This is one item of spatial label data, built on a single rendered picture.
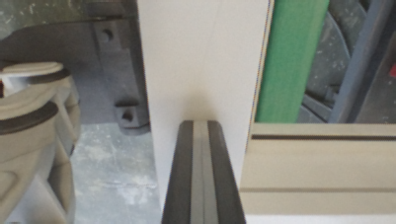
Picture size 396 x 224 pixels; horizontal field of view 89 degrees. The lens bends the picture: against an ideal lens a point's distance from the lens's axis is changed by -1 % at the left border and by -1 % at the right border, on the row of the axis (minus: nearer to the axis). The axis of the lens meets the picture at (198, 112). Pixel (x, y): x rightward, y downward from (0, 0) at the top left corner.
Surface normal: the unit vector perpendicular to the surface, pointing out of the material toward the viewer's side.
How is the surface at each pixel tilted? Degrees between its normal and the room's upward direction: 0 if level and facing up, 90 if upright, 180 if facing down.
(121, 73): 0
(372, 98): 0
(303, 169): 90
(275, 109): 0
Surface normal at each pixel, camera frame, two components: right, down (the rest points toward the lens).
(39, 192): 0.19, 0.46
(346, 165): 0.02, -0.88
